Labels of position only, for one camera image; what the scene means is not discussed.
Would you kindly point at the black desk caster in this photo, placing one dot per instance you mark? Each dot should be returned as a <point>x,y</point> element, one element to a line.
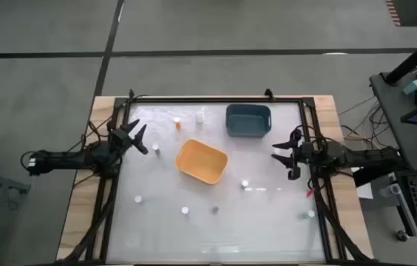
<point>401,235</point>

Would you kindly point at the small red clip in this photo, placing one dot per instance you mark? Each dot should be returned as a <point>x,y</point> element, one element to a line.
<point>310,193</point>

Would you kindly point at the orange pill bottle white cap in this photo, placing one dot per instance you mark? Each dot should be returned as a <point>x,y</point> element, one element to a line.
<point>177,123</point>

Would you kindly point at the black frame clamp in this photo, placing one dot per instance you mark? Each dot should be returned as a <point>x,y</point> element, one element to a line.
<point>131,93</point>
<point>268,93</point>

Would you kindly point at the dark grey computer desk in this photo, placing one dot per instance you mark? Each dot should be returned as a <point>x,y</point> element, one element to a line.
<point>393,111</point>

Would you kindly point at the small teal box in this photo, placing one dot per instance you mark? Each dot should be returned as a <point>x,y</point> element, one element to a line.
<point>412,87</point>

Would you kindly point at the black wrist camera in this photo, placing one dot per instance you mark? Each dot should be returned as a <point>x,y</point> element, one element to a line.
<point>294,173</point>
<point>121,137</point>

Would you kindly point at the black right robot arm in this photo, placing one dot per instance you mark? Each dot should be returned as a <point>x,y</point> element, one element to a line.
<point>363,157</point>

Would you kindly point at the white paper sheet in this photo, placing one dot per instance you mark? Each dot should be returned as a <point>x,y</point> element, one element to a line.
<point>364,190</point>

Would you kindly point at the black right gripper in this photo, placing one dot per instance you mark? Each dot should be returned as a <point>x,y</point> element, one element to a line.
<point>304,155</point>

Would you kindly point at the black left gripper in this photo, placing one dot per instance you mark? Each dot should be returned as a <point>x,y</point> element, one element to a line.
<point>127,150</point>

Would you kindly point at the clear plastic water bottle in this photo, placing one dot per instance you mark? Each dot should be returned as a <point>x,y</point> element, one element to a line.
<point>389,190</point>

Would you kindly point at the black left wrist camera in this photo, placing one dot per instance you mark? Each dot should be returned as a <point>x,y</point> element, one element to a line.
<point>121,137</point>

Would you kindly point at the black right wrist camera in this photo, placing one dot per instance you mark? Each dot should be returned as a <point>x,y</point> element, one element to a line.
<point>294,173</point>

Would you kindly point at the yellow plastic bin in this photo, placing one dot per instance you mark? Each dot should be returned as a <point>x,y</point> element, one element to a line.
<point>201,160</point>

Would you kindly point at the black monitor stand pole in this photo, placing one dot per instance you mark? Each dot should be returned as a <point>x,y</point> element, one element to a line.
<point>415,57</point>

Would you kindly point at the teal plastic bin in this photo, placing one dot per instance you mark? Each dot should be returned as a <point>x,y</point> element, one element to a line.
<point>247,122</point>

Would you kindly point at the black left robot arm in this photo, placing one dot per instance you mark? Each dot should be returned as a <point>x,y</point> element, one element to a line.
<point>64,159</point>

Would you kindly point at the dark mat with striped edge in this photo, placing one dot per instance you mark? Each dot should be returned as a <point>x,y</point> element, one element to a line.
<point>415,13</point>

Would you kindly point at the black aluminium rig frame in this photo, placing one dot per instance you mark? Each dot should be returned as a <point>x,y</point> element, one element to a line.
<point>212,99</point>

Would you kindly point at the wooden table board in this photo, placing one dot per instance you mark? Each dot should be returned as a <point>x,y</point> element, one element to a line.
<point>83,207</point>

